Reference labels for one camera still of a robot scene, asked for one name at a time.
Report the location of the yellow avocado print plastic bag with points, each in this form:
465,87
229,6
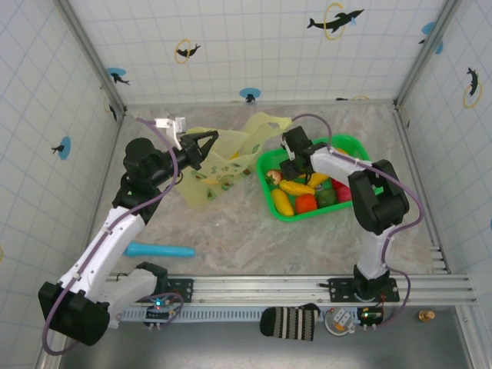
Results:
219,169

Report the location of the yellow fake fruit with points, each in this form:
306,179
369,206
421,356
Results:
319,180

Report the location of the long yellow fake mango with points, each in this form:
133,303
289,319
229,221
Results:
296,187

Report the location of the yellow fake lemon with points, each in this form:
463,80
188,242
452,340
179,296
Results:
282,201

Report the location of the fake orange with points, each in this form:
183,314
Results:
306,203

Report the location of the green fake avocado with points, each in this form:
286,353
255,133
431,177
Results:
326,198

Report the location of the green plastic basket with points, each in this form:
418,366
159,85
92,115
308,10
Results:
284,217

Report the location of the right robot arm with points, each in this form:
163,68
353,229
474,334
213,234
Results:
380,200

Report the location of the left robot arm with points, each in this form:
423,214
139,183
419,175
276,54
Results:
100,250

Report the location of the orange fake banana bunch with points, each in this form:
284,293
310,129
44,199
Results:
340,150

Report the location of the red fake fruit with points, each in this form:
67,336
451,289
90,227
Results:
342,192

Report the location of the dolphin blue circle sticker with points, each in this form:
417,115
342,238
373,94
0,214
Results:
65,148
428,27
115,73
250,93

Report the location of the blue plastic cylinder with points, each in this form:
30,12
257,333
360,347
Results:
161,250

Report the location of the black striped knitted sock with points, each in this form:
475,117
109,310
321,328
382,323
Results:
288,322

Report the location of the small brass knob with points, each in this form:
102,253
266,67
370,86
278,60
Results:
426,316

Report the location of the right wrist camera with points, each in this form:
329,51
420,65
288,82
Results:
286,148

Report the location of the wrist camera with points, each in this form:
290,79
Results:
286,148
171,128

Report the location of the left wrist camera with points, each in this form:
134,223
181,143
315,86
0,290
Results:
171,128

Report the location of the aluminium frame bar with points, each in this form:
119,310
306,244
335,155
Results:
404,130
173,103
117,130

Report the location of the aluminium frame post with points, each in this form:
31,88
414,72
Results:
426,54
92,54

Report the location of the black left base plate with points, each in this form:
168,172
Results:
184,288

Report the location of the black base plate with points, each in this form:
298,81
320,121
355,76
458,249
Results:
184,288
338,288

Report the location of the aluminium mounting rail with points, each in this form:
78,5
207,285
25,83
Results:
250,288

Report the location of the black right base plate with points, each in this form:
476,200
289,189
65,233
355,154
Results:
338,288

